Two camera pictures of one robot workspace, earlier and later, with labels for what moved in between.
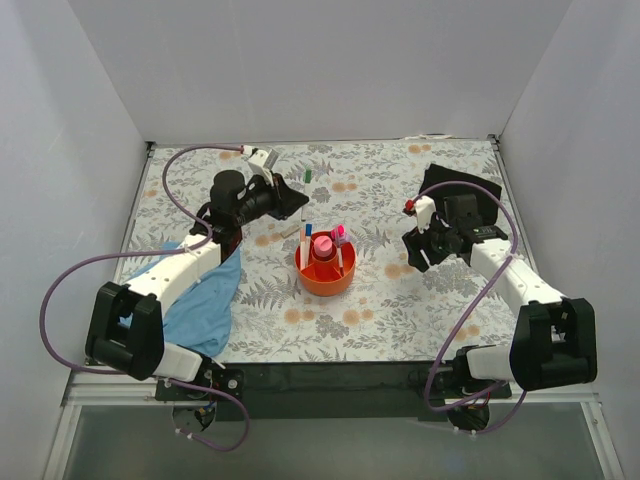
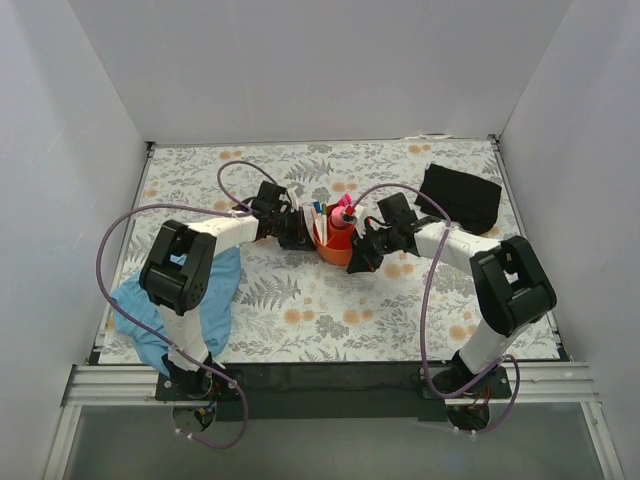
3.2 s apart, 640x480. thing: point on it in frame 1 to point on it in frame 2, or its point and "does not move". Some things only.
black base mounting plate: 333,392 does not move
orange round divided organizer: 324,265 to 338,247
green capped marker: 305,210 to 324,223
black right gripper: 425,245 to 366,248
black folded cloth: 437,183 does not move
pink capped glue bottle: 323,245 to 338,214
